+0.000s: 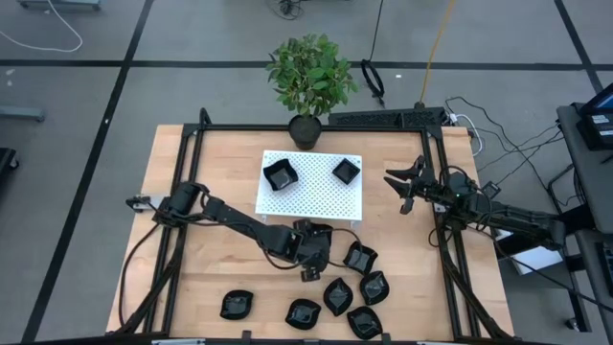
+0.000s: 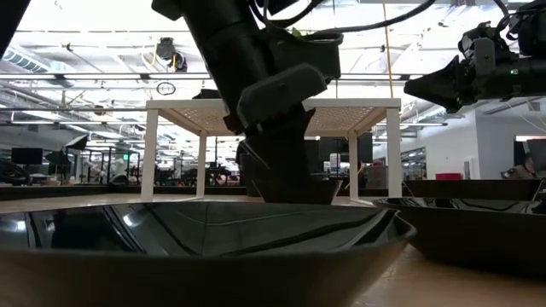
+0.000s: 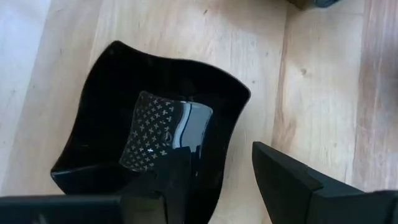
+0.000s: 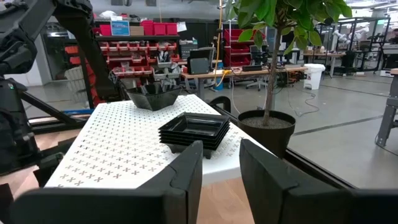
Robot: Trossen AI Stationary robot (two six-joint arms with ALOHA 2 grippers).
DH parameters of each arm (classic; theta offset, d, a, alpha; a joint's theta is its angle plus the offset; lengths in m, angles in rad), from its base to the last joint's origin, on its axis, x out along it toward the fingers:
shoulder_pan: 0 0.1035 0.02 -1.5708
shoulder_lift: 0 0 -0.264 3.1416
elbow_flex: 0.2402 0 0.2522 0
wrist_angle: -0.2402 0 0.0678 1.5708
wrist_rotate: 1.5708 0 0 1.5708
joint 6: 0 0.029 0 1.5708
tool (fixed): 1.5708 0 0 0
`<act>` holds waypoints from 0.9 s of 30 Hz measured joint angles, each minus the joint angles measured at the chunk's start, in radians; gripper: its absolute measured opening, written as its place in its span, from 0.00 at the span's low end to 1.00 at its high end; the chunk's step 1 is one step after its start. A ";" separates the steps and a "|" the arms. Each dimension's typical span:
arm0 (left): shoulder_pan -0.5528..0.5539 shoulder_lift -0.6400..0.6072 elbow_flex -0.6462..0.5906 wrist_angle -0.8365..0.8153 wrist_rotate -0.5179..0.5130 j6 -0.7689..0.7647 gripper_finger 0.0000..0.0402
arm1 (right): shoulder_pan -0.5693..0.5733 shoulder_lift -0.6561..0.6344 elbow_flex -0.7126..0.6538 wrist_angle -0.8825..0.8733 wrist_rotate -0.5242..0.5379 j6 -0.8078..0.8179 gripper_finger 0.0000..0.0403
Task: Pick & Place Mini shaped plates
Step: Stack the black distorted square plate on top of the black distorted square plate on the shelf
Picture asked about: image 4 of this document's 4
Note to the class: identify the grey table leg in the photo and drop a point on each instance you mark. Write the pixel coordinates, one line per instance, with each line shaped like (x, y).
(387, 118)

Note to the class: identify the storage rack with bins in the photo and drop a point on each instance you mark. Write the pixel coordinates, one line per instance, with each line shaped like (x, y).
(136, 56)

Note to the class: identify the black metal rack frame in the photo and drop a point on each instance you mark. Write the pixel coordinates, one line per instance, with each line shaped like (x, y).
(387, 37)

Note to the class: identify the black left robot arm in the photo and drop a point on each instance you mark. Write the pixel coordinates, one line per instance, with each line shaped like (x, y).
(90, 53)

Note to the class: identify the white trash bin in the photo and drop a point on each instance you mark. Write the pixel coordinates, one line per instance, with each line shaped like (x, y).
(314, 77)

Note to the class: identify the black wavy-edged plastic plate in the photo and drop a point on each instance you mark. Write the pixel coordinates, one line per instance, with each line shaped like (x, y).
(154, 99)

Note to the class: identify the black square plastic plate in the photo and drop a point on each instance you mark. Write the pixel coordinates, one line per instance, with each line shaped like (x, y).
(192, 124)
(186, 138)
(186, 142)
(186, 148)
(186, 145)

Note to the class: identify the black equipment case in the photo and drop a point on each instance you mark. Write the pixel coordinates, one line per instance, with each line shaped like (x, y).
(200, 63)

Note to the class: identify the green potted plant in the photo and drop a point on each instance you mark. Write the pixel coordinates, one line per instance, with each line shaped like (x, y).
(270, 137)

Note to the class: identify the red drawer cabinet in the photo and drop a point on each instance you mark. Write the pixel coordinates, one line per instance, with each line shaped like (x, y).
(236, 46)

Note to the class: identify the white perforated metal shelf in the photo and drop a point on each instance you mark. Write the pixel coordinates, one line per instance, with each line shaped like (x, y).
(124, 140)

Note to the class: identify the blue sign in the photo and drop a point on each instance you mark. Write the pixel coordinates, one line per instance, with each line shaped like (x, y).
(120, 28)

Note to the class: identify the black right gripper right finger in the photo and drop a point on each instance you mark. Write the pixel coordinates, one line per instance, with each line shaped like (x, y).
(311, 208)

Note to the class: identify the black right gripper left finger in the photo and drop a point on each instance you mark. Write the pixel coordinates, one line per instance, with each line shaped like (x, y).
(124, 208)

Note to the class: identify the wooden top workbench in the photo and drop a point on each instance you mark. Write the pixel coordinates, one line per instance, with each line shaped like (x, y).
(248, 72)

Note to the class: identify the white plastic crate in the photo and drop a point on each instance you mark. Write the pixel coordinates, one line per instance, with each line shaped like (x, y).
(74, 84)

